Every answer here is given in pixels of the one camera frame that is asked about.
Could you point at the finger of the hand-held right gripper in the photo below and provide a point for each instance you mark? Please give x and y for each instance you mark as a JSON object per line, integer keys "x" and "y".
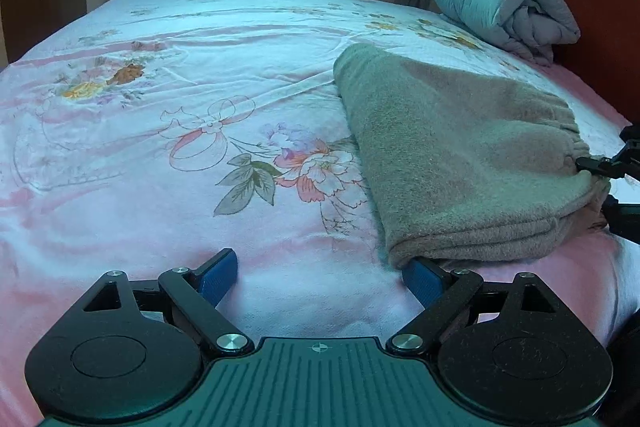
{"x": 622, "y": 217}
{"x": 612, "y": 167}

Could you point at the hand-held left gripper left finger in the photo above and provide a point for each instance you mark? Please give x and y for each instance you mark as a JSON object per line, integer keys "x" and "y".
{"x": 220, "y": 276}

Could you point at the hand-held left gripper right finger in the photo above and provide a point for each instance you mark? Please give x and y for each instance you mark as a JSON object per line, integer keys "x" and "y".
{"x": 424, "y": 283}

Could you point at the red-brown wooden headboard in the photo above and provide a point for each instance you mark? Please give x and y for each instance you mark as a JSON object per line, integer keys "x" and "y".
{"x": 600, "y": 37}

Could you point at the rolled grey quilt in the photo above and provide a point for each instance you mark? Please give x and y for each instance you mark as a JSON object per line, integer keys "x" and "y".
{"x": 490, "y": 2}

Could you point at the bed with floral pink sheet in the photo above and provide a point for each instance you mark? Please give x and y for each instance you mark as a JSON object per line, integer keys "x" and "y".
{"x": 175, "y": 72}

